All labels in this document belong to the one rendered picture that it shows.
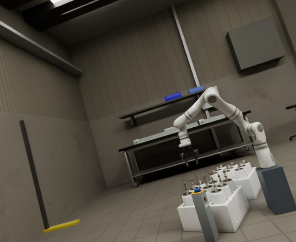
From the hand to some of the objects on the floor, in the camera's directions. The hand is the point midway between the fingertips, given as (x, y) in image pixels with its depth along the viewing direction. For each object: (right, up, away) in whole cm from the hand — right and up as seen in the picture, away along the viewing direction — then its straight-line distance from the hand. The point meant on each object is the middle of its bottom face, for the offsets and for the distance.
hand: (192, 163), depth 164 cm
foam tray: (+20, -44, +5) cm, 48 cm away
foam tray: (+54, -38, +48) cm, 82 cm away
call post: (+9, -44, -23) cm, 51 cm away
